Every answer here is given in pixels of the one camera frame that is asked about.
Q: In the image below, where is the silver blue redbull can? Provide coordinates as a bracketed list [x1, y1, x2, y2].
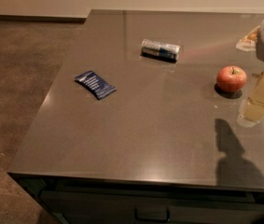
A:
[141, 39, 180, 62]

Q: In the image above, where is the red apple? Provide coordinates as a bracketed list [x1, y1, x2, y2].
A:
[216, 65, 247, 92]

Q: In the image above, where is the blue snack packet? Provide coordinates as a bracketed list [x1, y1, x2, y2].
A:
[75, 71, 117, 100]

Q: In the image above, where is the dark cabinet drawer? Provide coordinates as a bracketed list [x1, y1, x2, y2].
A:
[40, 190, 264, 224]

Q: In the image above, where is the black drawer handle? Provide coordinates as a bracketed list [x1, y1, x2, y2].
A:
[134, 208, 170, 223]

